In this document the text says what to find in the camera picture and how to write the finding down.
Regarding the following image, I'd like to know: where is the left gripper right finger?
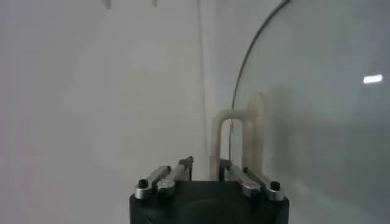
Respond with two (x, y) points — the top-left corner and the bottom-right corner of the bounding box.
(218, 158), (286, 202)

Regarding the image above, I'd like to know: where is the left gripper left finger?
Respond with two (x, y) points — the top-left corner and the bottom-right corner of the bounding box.
(133, 155), (194, 200)

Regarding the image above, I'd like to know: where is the glass lid with cream handle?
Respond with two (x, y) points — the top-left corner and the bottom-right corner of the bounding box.
(210, 0), (390, 224)

